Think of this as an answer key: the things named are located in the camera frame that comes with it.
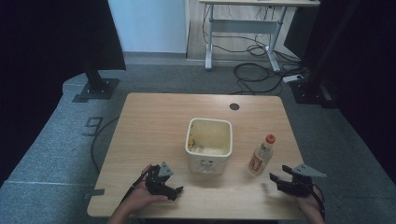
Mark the grey tape piece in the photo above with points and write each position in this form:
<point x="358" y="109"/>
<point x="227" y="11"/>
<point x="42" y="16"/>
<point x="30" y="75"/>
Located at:
<point x="95" y="193"/>

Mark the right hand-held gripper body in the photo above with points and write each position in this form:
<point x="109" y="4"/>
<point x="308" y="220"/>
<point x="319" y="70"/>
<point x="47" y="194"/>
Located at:
<point x="299" y="183"/>

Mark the black metal stand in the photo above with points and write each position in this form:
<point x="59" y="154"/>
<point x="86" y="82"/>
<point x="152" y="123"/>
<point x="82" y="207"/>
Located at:
<point x="311" y="87"/>
<point x="96" y="85"/>

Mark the white power strip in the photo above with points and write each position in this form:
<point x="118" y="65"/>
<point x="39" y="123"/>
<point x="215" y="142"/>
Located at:
<point x="292" y="78"/>

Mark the white square plastic bin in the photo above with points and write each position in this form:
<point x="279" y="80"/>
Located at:
<point x="209" y="146"/>

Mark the white metal frame desk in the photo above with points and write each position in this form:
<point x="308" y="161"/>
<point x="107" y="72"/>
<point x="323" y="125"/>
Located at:
<point x="243" y="26"/>

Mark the person's left hand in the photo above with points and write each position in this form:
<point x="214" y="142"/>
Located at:
<point x="140" y="197"/>

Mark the person's right hand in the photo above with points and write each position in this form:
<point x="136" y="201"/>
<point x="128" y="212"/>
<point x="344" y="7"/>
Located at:
<point x="306" y="202"/>

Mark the black curtain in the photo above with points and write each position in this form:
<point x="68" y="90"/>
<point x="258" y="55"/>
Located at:
<point x="373" y="77"/>
<point x="46" y="62"/>

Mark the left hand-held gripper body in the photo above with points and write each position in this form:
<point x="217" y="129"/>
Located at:
<point x="155" y="182"/>

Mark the clear bottle with red cap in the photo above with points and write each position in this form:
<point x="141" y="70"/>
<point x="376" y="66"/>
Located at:
<point x="261" y="157"/>

